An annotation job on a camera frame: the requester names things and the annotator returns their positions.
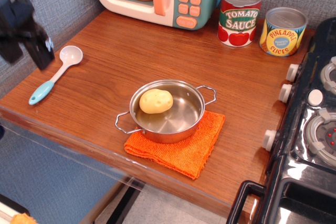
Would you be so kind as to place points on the black toy stove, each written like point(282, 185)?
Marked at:
point(300, 175)

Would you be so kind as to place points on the white spoon with teal handle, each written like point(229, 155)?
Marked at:
point(69, 56)

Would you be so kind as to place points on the pineapple slices can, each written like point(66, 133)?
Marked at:
point(283, 31)

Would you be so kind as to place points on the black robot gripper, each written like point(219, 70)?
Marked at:
point(19, 26)

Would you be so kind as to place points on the tomato sauce can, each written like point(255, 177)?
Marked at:
point(237, 22)

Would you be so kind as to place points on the yellow toy potato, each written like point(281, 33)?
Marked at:
point(155, 101)

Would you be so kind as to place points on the stainless steel pot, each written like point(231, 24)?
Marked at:
point(178, 122)

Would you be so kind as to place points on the orange knitted cloth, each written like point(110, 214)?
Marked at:
point(188, 156)

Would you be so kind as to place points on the orange fuzzy object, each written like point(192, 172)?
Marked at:
point(23, 219)

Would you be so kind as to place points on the clear acrylic edge guard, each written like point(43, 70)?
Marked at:
point(66, 145)

